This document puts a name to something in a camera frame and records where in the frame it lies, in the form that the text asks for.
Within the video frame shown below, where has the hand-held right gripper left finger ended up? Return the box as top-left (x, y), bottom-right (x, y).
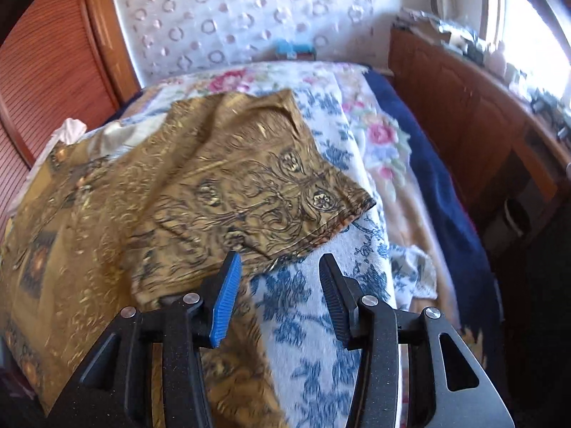
top-left (49, 252), bottom-right (244, 428)

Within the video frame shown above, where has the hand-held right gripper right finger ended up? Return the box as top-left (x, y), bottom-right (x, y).
top-left (318, 253), bottom-right (515, 428)

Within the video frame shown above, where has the golden patterned garment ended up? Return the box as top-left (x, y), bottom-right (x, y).
top-left (0, 89), bottom-right (376, 428)

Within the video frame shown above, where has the blue floral white blanket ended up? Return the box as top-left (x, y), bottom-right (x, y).
top-left (247, 85), bottom-right (400, 428)

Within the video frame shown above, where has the navy blue blanket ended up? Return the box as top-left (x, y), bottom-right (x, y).
top-left (366, 69), bottom-right (498, 335)

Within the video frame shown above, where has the pink floral quilt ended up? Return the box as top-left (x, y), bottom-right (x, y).
top-left (143, 60), bottom-right (451, 317)

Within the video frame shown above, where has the black trash bin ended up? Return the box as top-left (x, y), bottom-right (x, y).
top-left (503, 197), bottom-right (532, 238)

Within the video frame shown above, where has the pale pink garment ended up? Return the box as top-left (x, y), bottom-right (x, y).
top-left (46, 117), bottom-right (88, 149)

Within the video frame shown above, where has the wooden cabinet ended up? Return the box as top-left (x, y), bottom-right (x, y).
top-left (387, 24), bottom-right (571, 237)

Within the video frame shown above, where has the blue tissue box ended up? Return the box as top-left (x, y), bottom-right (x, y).
top-left (274, 39), bottom-right (315, 60)

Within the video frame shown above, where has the pile of small clutter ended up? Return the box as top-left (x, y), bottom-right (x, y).
top-left (400, 5), bottom-right (571, 141)

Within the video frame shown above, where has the window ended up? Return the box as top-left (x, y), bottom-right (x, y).
top-left (485, 0), bottom-right (571, 74)

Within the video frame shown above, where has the circle patterned wall cloth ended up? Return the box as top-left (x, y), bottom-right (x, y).
top-left (106, 0), bottom-right (449, 82)

